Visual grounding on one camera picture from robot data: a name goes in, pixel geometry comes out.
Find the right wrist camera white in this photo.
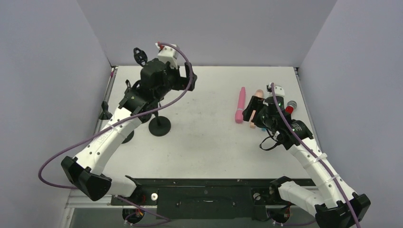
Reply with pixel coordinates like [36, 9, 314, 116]
[267, 83, 285, 97]

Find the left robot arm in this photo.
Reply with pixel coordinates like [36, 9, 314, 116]
[61, 58, 198, 204]

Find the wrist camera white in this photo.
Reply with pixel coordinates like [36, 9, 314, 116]
[155, 42, 179, 69]
[267, 83, 285, 97]

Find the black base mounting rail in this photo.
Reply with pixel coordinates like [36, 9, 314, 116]
[91, 176, 335, 228]

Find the red mesh microphone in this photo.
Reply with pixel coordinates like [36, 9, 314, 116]
[285, 100, 297, 114]

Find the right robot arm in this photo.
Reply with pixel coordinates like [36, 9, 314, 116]
[242, 96, 371, 228]

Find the pink microphone black stand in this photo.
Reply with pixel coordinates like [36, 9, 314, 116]
[148, 111, 172, 137]

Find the beige microphone black stand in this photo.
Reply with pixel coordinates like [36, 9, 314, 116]
[98, 101, 134, 144]

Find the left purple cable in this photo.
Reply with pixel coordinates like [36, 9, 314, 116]
[38, 42, 194, 190]

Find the teal microphone black stand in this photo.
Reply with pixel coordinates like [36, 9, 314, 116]
[119, 79, 155, 115]

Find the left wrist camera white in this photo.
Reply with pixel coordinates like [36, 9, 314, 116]
[155, 42, 179, 69]

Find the black tripod shock-mount stand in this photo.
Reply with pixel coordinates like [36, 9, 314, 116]
[133, 47, 148, 67]

